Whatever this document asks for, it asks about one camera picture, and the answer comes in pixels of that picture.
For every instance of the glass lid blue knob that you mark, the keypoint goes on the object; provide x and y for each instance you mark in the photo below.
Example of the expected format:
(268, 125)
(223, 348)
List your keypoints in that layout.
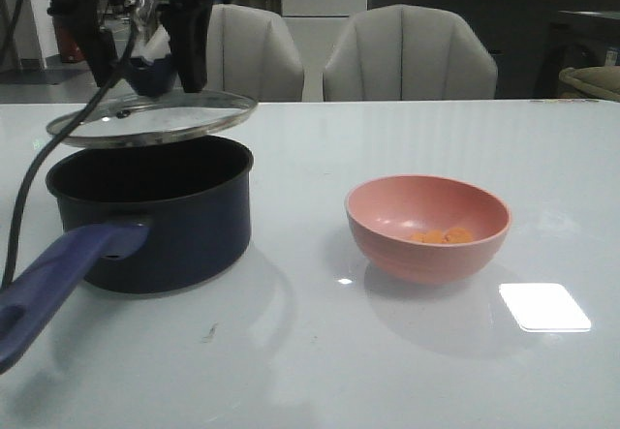
(157, 112)

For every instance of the pink bowl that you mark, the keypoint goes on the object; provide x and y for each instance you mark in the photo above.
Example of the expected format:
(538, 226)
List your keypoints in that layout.
(383, 212)

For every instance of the orange ham pieces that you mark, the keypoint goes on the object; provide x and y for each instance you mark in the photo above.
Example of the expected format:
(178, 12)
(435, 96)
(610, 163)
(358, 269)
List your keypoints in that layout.
(456, 235)

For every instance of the red trash bin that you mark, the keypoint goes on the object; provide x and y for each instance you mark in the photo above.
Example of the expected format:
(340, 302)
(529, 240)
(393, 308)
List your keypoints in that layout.
(68, 49)

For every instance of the dark floor mat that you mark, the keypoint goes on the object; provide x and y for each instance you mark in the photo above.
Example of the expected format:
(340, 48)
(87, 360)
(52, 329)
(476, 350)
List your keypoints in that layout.
(39, 77)

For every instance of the left beige chair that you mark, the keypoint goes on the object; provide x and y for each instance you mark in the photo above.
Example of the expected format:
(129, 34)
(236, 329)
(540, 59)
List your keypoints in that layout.
(251, 52)

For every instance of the beige chair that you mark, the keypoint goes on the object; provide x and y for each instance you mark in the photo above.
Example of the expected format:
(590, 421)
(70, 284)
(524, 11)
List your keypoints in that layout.
(408, 53)
(251, 52)

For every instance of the dark blue saucepan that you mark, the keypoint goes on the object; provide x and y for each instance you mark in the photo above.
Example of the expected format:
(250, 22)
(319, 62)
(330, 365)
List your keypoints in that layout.
(136, 220)

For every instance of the right beige chair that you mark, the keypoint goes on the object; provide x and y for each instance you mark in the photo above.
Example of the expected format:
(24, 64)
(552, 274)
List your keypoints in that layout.
(408, 53)

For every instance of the grey counter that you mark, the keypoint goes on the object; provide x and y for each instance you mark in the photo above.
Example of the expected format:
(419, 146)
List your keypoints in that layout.
(525, 37)

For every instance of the beige cushion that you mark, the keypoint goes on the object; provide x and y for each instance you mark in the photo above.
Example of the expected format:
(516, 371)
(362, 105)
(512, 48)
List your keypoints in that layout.
(594, 82)

